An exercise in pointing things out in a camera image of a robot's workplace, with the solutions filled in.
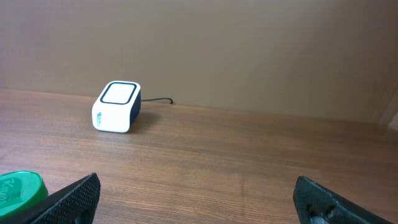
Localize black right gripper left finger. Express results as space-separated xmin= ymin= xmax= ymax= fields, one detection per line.
xmin=1 ymin=173 xmax=101 ymax=224

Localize black scanner cable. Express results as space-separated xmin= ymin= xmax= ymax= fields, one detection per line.
xmin=141 ymin=97 xmax=174 ymax=105

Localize green lidded jar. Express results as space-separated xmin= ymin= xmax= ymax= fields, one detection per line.
xmin=1 ymin=170 xmax=49 ymax=220

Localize white barcode scanner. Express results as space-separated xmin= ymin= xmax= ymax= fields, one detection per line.
xmin=91 ymin=80 xmax=141 ymax=133

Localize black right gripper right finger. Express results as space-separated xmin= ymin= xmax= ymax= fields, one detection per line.
xmin=293 ymin=176 xmax=392 ymax=224

